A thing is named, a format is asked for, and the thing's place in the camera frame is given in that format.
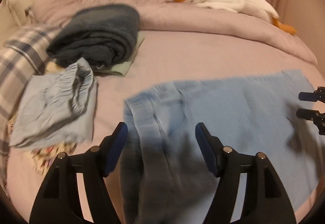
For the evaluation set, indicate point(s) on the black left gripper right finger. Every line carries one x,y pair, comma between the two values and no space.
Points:
265,198

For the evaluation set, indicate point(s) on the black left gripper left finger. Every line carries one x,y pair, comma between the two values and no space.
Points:
58,200

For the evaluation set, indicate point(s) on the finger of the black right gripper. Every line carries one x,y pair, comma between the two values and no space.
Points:
317,95
315,116

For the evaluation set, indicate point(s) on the light blue denim pants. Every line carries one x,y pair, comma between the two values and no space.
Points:
164,178

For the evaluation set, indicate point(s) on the floral patterned cloth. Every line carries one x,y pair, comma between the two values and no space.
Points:
43,158

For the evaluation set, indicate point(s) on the folded pale blue pants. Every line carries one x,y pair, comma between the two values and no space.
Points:
57,107

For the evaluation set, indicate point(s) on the folded light green cloth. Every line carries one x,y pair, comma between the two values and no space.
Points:
122,69

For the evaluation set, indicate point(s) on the plaid blue white pillow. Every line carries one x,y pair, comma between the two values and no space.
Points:
23,55

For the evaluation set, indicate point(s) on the folded dark blue jeans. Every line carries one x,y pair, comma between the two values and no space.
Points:
104,36

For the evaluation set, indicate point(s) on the pink quilted comforter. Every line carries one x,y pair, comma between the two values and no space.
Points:
161,15

